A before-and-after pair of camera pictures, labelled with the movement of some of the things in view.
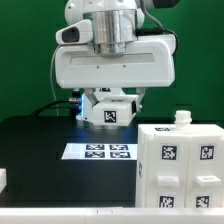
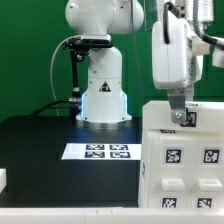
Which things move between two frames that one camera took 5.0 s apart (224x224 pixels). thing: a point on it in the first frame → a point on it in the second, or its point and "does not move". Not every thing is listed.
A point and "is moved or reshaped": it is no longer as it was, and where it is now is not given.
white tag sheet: (100, 151) does not move
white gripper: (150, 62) → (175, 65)
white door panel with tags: (167, 171) does not move
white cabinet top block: (114, 111) is moved or reshaped
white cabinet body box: (180, 165) does not move
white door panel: (205, 172) does not move
